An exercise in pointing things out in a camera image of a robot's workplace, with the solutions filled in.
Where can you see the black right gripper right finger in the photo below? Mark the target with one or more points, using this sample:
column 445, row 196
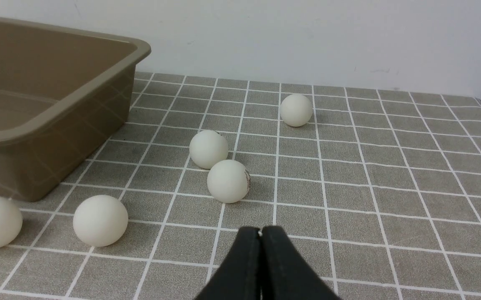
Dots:
column 285, row 274

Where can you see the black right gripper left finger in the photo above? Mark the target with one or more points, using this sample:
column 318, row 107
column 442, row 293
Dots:
column 237, row 276

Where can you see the olive plastic bin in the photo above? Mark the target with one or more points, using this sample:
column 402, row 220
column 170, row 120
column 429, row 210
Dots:
column 63, row 93

